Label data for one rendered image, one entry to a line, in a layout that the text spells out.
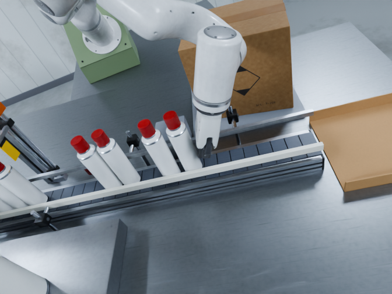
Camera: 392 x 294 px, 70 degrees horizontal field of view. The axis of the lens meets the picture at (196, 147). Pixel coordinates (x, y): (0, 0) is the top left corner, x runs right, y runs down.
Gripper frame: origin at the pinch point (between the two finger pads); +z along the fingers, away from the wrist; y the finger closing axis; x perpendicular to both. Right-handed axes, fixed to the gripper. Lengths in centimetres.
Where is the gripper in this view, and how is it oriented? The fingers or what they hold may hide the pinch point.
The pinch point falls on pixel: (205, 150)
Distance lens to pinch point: 73.9
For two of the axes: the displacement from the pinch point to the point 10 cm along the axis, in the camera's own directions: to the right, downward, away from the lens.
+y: 0.4, 7.1, -7.0
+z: -0.7, 7.0, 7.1
